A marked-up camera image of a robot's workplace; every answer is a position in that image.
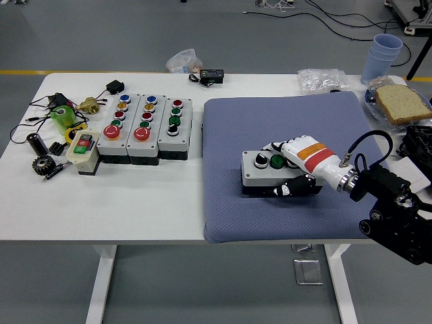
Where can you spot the grey equipment frame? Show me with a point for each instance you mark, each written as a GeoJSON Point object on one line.
{"type": "Point", "coordinates": [416, 18]}

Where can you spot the grey five-button emergency stop box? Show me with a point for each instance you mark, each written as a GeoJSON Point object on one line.
{"type": "Point", "coordinates": [153, 116]}
{"type": "Point", "coordinates": [105, 144]}

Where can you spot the slice of bread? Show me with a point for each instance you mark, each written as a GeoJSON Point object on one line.
{"type": "Point", "coordinates": [401, 101]}

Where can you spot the clear plastic bag with contents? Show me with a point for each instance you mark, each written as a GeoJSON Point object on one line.
{"type": "Point", "coordinates": [184, 62]}

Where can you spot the yellow tape roll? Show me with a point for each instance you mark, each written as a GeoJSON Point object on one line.
{"type": "Point", "coordinates": [69, 135]}

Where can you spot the small metal floor bracket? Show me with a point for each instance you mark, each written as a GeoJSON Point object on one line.
{"type": "Point", "coordinates": [303, 248]}

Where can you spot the black stand leg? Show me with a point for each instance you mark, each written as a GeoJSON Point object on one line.
{"type": "Point", "coordinates": [418, 57]}

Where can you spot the brass pipe fitting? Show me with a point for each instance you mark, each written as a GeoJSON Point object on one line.
{"type": "Point", "coordinates": [89, 105]}

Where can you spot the black finned heat sink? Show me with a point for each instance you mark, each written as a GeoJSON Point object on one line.
{"type": "Point", "coordinates": [59, 148]}

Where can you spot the black cylindrical capacitor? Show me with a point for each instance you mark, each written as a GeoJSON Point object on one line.
{"type": "Point", "coordinates": [37, 144]}

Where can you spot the cream red-green switch box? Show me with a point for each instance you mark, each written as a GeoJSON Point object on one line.
{"type": "Point", "coordinates": [82, 158]}

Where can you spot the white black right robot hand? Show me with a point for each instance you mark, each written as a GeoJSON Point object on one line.
{"type": "Point", "coordinates": [314, 158]}

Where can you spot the translucent green roll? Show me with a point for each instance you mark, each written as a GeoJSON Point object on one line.
{"type": "Point", "coordinates": [64, 118]}

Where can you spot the grey four-button control box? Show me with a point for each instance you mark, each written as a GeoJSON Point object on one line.
{"type": "Point", "coordinates": [256, 173]}

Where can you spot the dark metal gear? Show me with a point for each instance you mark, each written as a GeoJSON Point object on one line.
{"type": "Point", "coordinates": [44, 166]}

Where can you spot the black metal pen tool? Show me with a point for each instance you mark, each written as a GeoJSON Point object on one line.
{"type": "Point", "coordinates": [55, 172]}

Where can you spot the stacked pale blue cups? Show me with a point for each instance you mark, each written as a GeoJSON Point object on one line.
{"type": "Point", "coordinates": [376, 64]}

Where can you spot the clear plastic food wrapper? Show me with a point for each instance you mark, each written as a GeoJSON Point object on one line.
{"type": "Point", "coordinates": [371, 104]}

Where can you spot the clear bag of small parts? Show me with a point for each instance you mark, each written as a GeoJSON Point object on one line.
{"type": "Point", "coordinates": [320, 80]}

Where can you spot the grey four-button selector box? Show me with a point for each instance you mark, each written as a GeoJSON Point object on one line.
{"type": "Point", "coordinates": [185, 125]}

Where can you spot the black mechanical part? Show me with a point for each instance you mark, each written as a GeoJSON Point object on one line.
{"type": "Point", "coordinates": [418, 143]}

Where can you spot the blue-grey quilted cushion mat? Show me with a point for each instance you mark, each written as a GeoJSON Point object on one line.
{"type": "Point", "coordinates": [270, 118]}

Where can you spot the metal floor socket plate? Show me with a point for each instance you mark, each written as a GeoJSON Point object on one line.
{"type": "Point", "coordinates": [308, 271]}

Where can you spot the white paper card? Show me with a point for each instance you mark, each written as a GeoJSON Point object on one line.
{"type": "Point", "coordinates": [413, 173]}

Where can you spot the white table leg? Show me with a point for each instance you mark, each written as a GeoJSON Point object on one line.
{"type": "Point", "coordinates": [101, 287]}
{"type": "Point", "coordinates": [342, 287]}

